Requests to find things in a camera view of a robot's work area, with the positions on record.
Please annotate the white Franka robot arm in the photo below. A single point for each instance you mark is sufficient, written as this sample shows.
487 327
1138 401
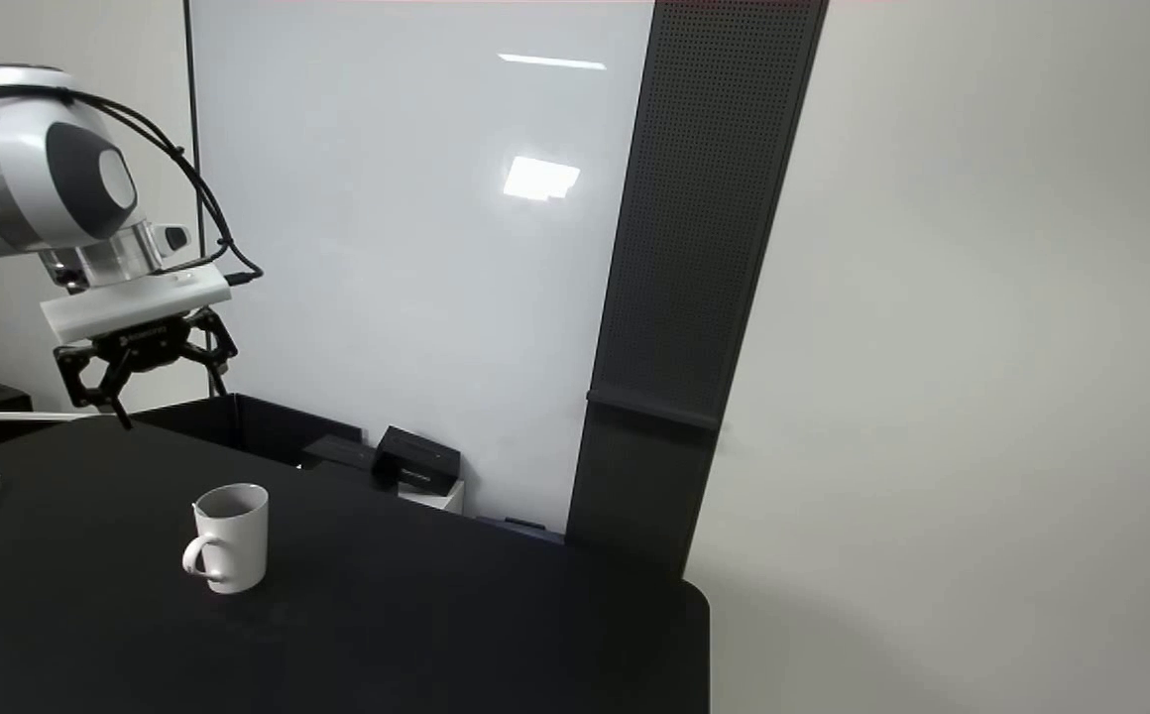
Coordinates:
33 172

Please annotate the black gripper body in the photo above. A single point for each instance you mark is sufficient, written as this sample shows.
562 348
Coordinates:
148 342

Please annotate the large whiteboard panel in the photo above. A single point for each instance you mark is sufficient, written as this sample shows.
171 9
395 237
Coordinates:
417 251

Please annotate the black vertical pillar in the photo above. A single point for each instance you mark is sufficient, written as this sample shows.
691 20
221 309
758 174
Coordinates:
695 262

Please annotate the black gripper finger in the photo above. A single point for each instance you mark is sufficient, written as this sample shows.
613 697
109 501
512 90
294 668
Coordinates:
90 374
217 342

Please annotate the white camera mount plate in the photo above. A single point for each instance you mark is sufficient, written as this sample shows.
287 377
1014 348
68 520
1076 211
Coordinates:
131 304

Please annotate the black open bin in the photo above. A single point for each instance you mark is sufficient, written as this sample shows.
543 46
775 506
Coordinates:
259 426

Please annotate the white ceramic mug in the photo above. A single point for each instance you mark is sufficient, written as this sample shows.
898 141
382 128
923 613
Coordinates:
237 541

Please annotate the small black box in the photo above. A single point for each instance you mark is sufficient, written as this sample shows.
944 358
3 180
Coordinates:
415 456

